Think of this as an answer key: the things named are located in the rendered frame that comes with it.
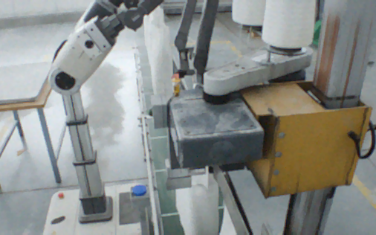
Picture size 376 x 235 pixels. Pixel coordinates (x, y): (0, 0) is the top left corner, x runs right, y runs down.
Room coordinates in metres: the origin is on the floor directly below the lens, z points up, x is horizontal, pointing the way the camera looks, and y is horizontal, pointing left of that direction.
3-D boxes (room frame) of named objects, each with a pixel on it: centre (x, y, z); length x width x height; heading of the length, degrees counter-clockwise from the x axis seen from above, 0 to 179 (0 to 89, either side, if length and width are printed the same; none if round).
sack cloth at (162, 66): (3.02, 0.23, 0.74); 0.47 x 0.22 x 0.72; 7
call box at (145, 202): (1.10, 0.21, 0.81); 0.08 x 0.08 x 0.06; 9
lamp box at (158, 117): (0.98, 0.09, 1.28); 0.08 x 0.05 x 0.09; 9
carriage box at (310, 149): (0.98, -0.40, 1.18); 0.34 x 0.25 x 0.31; 99
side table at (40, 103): (2.55, 1.42, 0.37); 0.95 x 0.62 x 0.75; 9
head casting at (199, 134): (0.90, -0.07, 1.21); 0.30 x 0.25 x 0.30; 9
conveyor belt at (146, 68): (3.74, 0.35, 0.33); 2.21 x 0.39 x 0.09; 9
